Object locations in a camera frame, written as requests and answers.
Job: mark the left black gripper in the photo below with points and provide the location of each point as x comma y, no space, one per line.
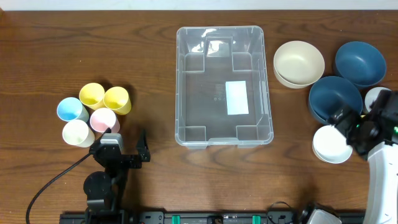
125,159

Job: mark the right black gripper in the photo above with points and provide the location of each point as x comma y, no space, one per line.
343,123

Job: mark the white bowl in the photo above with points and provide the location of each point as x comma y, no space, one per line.
329,145

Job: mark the light grey bowl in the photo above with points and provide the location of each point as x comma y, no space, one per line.
371,96

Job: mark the dark blue bowl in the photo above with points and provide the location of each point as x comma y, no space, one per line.
331,93
360,63

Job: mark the beige bowl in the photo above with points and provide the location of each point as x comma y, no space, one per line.
298,64

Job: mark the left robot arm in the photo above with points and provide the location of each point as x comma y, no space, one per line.
104,190

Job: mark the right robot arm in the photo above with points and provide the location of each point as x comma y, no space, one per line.
374,138

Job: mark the pink cup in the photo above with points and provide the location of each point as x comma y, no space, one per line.
104,118

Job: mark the yellow cup right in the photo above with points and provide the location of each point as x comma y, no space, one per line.
117,99

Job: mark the yellow cup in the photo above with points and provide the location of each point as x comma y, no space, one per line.
91,95
117,99

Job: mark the cream white cup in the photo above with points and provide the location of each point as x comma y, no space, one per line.
77,133

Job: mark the yellow cup left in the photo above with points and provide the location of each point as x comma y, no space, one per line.
91,95

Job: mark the light blue cup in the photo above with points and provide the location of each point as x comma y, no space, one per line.
71,109

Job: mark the clear plastic storage bin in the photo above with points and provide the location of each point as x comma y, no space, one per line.
207,58

